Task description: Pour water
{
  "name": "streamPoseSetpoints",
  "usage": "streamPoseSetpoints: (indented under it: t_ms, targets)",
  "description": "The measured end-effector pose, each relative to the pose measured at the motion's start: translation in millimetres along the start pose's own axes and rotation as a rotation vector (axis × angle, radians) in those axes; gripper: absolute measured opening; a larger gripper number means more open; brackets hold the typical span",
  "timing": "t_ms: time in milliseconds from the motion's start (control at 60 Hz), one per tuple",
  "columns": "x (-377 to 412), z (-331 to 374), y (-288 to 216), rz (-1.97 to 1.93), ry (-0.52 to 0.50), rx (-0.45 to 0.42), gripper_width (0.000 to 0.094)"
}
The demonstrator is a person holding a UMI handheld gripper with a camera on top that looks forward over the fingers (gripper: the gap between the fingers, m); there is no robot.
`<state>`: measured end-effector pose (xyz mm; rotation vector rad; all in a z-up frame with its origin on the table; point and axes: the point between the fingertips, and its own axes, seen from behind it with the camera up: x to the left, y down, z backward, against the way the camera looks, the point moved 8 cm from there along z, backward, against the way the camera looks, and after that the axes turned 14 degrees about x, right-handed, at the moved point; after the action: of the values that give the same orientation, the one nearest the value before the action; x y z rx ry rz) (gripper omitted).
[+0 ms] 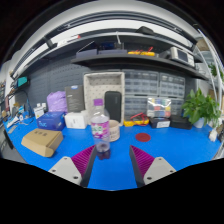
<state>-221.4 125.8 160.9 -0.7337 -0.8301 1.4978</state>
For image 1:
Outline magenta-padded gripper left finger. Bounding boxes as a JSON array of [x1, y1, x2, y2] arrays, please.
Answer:
[[48, 144, 98, 188]]

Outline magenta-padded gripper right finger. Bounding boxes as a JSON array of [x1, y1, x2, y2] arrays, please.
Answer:
[[128, 144, 177, 189]]

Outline clear purple-capped drink bottle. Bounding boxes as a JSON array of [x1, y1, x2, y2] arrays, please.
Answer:
[[90, 98, 111, 161]]

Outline flat round red coaster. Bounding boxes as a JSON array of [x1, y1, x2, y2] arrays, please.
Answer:
[[135, 132, 152, 143]]

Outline brown cardboard box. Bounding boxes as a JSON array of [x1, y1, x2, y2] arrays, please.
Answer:
[[20, 128, 64, 158]]

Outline black box with white label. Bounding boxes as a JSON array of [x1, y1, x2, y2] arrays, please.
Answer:
[[148, 116, 172, 130]]

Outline white product box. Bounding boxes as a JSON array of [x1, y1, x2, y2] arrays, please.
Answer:
[[64, 109, 90, 130]]

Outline blue product box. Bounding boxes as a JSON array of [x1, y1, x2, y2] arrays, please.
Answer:
[[35, 111, 67, 132]]

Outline yellow multimeter with red leads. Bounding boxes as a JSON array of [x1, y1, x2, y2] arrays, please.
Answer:
[[123, 112, 150, 128]]

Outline plain black box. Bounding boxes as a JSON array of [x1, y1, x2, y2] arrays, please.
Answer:
[[169, 114, 193, 131]]

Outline beige patterned cup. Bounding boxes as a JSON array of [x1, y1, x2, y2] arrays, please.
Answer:
[[108, 119, 121, 143]]

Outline clear organizer box colourful parts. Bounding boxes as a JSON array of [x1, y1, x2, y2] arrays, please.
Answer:
[[146, 96, 173, 119]]

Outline small white box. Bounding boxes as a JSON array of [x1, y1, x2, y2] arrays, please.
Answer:
[[33, 105, 46, 120]]

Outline purple plastic bag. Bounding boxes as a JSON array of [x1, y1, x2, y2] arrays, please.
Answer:
[[46, 90, 69, 114]]

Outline dark grey flat box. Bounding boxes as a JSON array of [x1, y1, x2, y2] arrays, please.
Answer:
[[64, 84, 86, 114]]

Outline green potted plant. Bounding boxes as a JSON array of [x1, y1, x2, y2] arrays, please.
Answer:
[[180, 88, 223, 129]]

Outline black zip case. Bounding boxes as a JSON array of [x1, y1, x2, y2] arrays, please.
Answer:
[[104, 90, 123, 124]]

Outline beige perforated tray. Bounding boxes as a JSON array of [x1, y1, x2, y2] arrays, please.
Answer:
[[83, 71, 126, 126]]

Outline teal box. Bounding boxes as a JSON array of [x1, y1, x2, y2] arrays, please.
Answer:
[[16, 76, 29, 88]]

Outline black wall shelf unit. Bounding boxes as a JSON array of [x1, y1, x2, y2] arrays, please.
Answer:
[[9, 24, 209, 88]]

